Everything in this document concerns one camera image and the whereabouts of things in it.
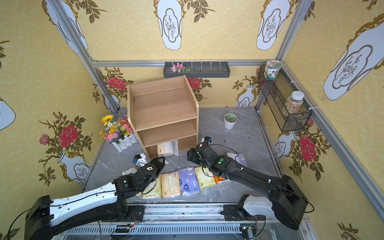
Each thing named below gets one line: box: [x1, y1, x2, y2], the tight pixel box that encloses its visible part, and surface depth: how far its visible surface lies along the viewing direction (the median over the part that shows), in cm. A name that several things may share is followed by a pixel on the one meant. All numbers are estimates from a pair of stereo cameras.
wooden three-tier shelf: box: [127, 75, 200, 160], surface depth 83 cm
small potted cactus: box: [223, 113, 238, 130], surface depth 105 cm
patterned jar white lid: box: [264, 59, 283, 81], surface depth 87 cm
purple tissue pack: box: [178, 167, 201, 196], surface depth 81 cm
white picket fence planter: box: [111, 132, 138, 153], surface depth 97 cm
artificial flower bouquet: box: [99, 114, 134, 145], surface depth 90 cm
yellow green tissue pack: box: [194, 166, 217, 189], surface depth 81 cm
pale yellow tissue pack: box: [141, 173, 163, 199], surface depth 78 cm
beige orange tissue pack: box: [161, 171, 181, 198], surface depth 81 cm
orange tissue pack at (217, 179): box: [213, 174, 226, 185], surface depth 80 cm
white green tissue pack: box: [122, 167, 138, 176], surface depth 82 cm
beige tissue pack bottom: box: [157, 139, 179, 157], surface depth 92 cm
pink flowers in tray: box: [170, 62, 192, 73], surface depth 89 cm
